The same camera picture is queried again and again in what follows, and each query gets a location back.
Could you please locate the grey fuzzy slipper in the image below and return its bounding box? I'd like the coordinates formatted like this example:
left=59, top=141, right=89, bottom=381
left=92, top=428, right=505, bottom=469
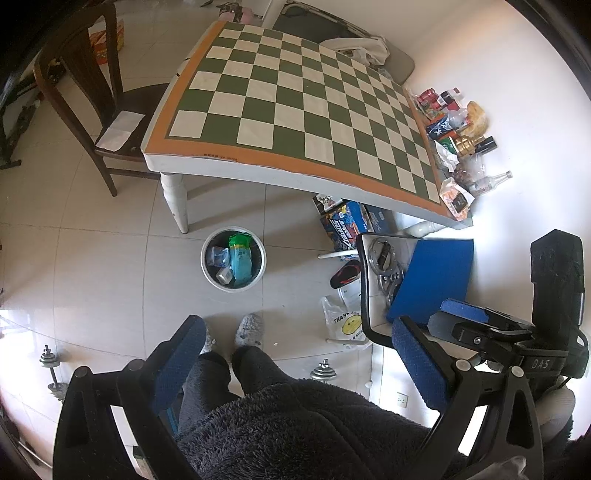
left=198, top=322, right=219, bottom=355
left=233, top=313, right=267, bottom=348

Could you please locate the white paper sheet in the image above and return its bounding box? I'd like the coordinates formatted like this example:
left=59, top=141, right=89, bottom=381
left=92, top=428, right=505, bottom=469
left=95, top=111, right=146, bottom=151

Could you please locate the gold and black bottle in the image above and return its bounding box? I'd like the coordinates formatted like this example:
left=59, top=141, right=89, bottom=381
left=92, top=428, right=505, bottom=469
left=454, top=135, right=498, bottom=156

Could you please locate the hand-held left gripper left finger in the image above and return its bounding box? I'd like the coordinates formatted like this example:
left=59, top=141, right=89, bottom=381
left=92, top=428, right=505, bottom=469
left=53, top=315, right=207, bottom=480

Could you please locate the clear glass bottle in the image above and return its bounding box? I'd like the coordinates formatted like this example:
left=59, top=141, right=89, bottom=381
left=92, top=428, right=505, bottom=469
left=468, top=170, right=513, bottom=195

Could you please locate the blue printed carton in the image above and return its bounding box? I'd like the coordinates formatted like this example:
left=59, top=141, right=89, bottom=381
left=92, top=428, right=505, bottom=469
left=320, top=200, right=399, bottom=253

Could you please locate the dark blue snack packet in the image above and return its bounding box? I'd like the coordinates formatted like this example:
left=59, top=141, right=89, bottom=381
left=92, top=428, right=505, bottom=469
left=426, top=117, right=457, bottom=140

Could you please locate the white round trash bin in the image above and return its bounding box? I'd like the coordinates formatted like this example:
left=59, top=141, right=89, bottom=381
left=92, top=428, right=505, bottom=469
left=200, top=226, right=267, bottom=293

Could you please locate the yellow bread bag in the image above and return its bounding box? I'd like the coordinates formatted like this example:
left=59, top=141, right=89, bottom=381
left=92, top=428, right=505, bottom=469
left=465, top=100, right=490, bottom=136

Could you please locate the green checkered table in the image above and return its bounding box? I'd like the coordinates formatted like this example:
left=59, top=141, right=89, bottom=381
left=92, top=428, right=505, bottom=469
left=141, top=21, right=475, bottom=260

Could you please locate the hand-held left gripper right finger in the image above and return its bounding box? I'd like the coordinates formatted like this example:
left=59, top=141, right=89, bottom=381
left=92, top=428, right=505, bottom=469
left=392, top=316, right=546, bottom=480

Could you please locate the orange cardboard box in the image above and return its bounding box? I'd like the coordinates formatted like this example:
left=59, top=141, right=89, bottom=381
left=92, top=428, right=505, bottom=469
left=88, top=20, right=126, bottom=64

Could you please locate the person's right forearm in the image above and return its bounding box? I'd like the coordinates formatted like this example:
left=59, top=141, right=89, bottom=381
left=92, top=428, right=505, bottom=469
left=537, top=387, right=591, bottom=468

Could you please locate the red and black slipper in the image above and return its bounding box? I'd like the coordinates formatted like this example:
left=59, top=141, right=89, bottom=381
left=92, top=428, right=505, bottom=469
left=329, top=259, right=362, bottom=290

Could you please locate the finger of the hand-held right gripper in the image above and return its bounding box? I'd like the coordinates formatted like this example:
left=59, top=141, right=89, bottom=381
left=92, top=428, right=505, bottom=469
left=427, top=311, right=522, bottom=365
left=441, top=299, right=532, bottom=335

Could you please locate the green and teal packet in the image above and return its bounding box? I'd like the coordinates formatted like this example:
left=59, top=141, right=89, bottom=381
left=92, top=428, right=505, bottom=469
left=229, top=233, right=256, bottom=283

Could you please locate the white cloth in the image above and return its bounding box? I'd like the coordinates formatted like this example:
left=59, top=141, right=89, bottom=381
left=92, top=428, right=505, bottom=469
left=322, top=35, right=392, bottom=68

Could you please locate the white smiley plastic bag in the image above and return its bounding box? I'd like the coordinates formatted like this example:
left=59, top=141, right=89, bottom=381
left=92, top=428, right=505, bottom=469
left=321, top=288, right=373, bottom=352

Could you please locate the black and white box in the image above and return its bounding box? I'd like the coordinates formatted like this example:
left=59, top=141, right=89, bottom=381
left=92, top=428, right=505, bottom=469
left=312, top=194, right=343, bottom=216

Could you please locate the dark wooden chair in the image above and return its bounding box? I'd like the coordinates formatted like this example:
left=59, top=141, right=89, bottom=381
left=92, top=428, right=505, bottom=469
left=34, top=0, right=172, bottom=198

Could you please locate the chrome weight plate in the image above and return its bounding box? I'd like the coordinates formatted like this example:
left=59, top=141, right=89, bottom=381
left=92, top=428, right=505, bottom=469
left=375, top=269, right=406, bottom=306
left=368, top=238, right=393, bottom=274

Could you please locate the person's dark fleece clothing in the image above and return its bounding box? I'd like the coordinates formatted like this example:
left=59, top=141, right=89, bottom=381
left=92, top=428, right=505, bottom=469
left=173, top=345, right=467, bottom=480

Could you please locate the blue flat cushion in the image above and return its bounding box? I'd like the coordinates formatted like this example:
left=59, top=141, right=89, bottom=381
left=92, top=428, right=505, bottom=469
left=386, top=238, right=475, bottom=330

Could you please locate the orange snack packet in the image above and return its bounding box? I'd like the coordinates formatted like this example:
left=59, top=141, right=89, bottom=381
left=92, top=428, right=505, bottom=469
left=438, top=177, right=476, bottom=221

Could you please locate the chrome dumbbell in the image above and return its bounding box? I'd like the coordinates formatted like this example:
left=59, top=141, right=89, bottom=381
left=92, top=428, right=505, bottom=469
left=39, top=343, right=71, bottom=403
left=309, top=357, right=335, bottom=382

